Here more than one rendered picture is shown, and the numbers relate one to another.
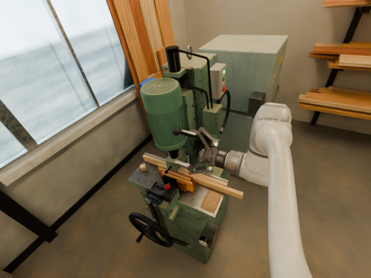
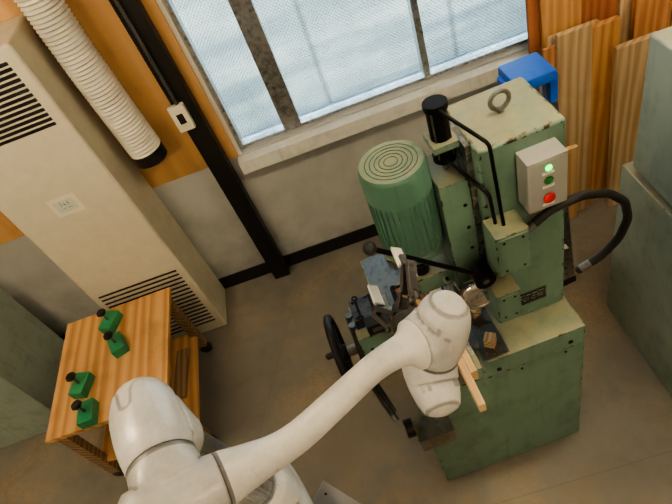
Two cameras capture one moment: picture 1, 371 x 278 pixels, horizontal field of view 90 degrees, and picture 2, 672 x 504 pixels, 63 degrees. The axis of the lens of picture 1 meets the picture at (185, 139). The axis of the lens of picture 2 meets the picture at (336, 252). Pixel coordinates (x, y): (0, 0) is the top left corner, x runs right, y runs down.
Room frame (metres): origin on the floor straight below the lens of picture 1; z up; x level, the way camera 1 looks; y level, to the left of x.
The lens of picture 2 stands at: (0.04, -0.73, 2.36)
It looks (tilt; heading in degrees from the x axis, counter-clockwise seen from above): 45 degrees down; 60
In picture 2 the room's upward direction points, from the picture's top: 24 degrees counter-clockwise
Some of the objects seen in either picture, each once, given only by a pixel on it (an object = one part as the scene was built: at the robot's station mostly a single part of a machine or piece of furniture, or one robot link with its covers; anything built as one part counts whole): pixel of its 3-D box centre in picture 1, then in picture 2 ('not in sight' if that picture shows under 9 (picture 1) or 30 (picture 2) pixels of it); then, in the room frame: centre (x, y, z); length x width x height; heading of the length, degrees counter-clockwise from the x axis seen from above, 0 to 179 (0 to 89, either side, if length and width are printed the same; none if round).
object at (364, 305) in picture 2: (161, 192); (369, 313); (0.59, 0.17, 0.99); 0.13 x 0.11 x 0.06; 56
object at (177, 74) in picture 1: (175, 66); (441, 130); (0.88, 0.00, 1.53); 0.08 x 0.08 x 0.17; 56
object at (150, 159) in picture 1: (181, 170); (436, 298); (0.77, 0.06, 0.92); 0.60 x 0.02 x 0.05; 56
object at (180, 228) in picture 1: (193, 203); (481, 370); (0.86, 0.01, 0.35); 0.58 x 0.45 x 0.71; 146
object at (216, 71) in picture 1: (217, 81); (541, 177); (0.95, -0.22, 1.40); 0.10 x 0.06 x 0.16; 146
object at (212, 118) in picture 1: (212, 118); (507, 243); (0.86, -0.17, 1.22); 0.09 x 0.08 x 0.15; 146
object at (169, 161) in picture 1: (177, 159); (430, 276); (0.78, 0.06, 1.03); 0.14 x 0.07 x 0.09; 146
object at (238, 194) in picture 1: (196, 179); (444, 329); (0.69, -0.03, 0.92); 0.55 x 0.02 x 0.04; 56
